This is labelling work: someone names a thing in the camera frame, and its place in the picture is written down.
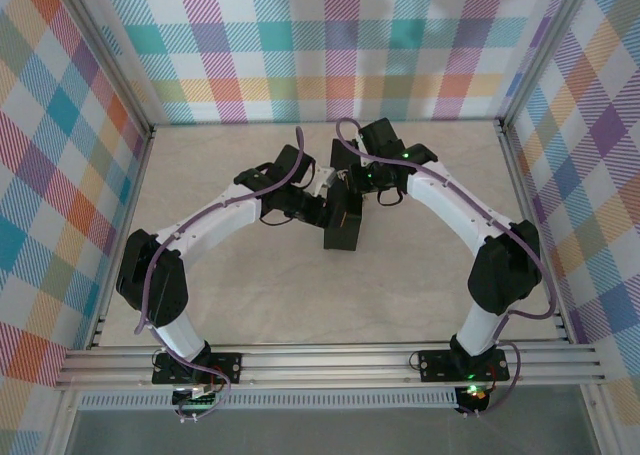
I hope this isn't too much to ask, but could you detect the black box with painting lid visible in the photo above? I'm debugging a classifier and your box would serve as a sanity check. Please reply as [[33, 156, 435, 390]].
[[323, 138, 365, 252]]

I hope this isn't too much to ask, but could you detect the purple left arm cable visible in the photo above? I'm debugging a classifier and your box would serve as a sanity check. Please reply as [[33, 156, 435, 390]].
[[134, 126, 310, 425]]

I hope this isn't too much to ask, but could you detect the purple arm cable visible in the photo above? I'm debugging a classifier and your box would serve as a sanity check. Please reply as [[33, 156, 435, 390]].
[[134, 126, 310, 425], [335, 118, 558, 420]]

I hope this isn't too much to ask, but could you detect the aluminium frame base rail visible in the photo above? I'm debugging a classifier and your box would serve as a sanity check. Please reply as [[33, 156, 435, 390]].
[[53, 342, 609, 390]]

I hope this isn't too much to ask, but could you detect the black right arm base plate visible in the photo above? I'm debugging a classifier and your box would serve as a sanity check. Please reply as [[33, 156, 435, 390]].
[[417, 347, 512, 384]]

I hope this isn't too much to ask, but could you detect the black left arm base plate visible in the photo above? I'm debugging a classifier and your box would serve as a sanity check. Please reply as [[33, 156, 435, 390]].
[[151, 350, 245, 387]]

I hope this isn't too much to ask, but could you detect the grey slotted cable duct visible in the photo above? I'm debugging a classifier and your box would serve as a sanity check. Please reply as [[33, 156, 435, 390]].
[[78, 392, 460, 413]]

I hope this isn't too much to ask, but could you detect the aluminium frame post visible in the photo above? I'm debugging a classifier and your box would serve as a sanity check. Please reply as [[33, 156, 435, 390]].
[[497, 0, 597, 132], [58, 0, 157, 144]]

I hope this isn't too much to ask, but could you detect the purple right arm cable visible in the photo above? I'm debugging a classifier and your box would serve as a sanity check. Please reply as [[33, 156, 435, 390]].
[[335, 118, 558, 420]]

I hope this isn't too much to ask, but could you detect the aluminium frame side rail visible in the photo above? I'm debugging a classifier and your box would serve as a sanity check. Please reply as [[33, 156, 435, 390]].
[[494, 118, 575, 345], [84, 124, 157, 351]]

